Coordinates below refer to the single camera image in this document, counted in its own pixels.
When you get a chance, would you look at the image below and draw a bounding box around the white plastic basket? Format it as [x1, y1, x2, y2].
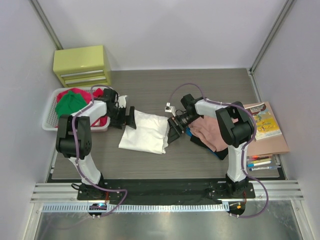
[42, 87, 110, 132]

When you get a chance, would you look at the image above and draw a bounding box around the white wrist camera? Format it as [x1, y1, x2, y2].
[117, 95, 128, 109]
[164, 102, 176, 117]

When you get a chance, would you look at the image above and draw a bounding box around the red t shirt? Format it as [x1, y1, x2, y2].
[62, 88, 108, 127]

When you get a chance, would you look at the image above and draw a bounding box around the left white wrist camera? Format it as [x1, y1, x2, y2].
[117, 95, 128, 109]

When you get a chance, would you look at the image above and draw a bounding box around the red marker pen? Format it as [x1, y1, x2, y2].
[247, 155, 272, 161]

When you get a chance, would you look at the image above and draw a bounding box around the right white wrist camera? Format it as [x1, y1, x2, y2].
[164, 102, 176, 117]

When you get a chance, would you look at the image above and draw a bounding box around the brown cardboard sheet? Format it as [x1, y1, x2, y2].
[244, 102, 289, 157]

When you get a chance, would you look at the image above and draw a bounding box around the pink t shirt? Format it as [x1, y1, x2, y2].
[188, 116, 228, 152]

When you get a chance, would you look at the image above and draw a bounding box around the black t shirt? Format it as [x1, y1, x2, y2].
[186, 129, 229, 161]

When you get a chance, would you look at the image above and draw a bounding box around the yellow-green drawer box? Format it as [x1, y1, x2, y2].
[53, 45, 112, 88]

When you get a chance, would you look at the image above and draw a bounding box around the blue t shirt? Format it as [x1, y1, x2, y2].
[184, 127, 229, 161]

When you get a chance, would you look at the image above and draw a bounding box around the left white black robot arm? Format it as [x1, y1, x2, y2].
[55, 87, 137, 200]

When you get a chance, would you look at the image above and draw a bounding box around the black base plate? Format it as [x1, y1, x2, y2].
[71, 178, 256, 206]

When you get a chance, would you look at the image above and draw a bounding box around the white slotted cable duct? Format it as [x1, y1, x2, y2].
[42, 202, 230, 213]

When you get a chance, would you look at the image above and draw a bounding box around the yellow marker pen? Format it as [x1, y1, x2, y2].
[247, 158, 271, 165]

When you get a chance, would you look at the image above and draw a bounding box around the green t shirt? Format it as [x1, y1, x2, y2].
[55, 90, 87, 118]

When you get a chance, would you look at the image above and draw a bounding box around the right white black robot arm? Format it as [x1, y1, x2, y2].
[164, 94, 256, 198]

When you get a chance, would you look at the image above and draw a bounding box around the white printed t shirt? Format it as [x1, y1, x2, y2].
[118, 110, 169, 155]

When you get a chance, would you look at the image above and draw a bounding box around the yellow picture book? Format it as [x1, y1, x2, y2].
[245, 102, 282, 141]

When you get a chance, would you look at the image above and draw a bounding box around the dark blue marker pen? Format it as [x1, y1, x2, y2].
[249, 165, 281, 172]

